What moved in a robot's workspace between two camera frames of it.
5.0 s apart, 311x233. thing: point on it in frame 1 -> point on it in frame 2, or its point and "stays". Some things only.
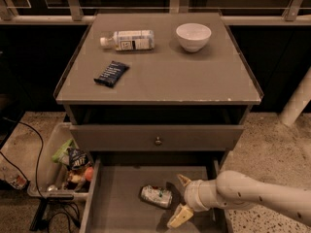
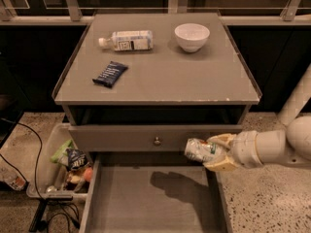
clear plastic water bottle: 130,40 stays
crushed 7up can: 156,195 -> 200,149
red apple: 88,174 stays
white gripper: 192,195 -> 245,148
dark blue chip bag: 77,158 stays
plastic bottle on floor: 13,177 stays
